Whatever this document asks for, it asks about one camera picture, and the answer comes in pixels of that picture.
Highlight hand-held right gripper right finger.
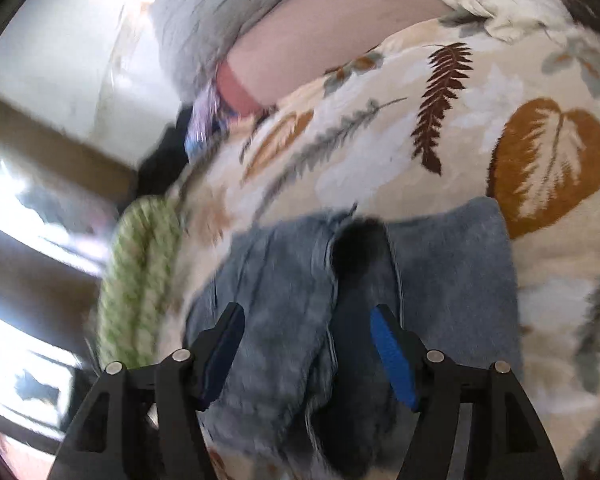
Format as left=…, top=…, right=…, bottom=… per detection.
left=369, top=304, right=564, bottom=480

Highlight clear purple plastic bag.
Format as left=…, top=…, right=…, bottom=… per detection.
left=184, top=85, right=231, bottom=161

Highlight pink red striped bolster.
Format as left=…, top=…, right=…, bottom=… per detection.
left=217, top=0, right=456, bottom=113

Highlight leaf print bed blanket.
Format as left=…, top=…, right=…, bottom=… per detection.
left=170, top=15, right=600, bottom=480

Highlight grey quilted pillow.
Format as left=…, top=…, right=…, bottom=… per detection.
left=150, top=0, right=396, bottom=103

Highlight wooden door frame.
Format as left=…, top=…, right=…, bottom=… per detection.
left=0, top=87, right=141, bottom=196

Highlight blue denim pants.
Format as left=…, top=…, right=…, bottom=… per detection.
left=182, top=197, right=527, bottom=480

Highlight green panda print quilt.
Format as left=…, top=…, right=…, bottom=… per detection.
left=96, top=196, right=186, bottom=368

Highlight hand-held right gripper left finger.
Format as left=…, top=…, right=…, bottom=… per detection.
left=45, top=302, right=246, bottom=480

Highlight patterned glass door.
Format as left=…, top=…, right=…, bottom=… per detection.
left=0, top=130, right=116, bottom=441

